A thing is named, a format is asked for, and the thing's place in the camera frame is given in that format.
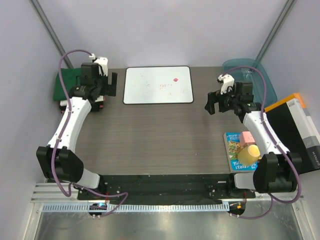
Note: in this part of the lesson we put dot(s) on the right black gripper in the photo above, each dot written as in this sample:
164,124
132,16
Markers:
213,97

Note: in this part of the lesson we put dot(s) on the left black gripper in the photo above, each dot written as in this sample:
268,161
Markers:
110,90

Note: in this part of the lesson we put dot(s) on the green polo t shirt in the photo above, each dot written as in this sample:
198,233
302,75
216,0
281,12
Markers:
70,77

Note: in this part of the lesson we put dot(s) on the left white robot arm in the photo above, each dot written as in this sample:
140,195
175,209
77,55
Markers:
57,159

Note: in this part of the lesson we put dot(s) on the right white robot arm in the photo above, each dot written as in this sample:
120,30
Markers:
278,170

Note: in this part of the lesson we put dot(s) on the colourful picture book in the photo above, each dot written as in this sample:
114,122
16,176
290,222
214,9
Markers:
233,147

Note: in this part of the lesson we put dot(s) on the white board mat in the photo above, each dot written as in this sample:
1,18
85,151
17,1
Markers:
158,85

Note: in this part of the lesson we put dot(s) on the teal plastic bin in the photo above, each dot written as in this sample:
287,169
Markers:
245,74

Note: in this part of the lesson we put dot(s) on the pink block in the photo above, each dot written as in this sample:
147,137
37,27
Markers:
246,139

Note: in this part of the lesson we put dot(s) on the yellow cup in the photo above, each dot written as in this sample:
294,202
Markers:
249,155

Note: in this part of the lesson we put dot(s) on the black orange file box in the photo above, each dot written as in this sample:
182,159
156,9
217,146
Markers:
292,122

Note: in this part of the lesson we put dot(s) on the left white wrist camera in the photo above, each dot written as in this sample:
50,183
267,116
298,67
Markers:
102,62

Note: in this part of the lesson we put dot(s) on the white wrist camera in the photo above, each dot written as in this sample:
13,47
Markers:
102,62
227,81

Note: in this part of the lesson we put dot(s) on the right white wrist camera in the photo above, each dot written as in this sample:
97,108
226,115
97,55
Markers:
227,81

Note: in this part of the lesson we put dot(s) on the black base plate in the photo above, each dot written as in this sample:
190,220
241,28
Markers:
171,189

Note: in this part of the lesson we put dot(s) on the aluminium rail frame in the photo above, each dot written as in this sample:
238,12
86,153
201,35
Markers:
167,207

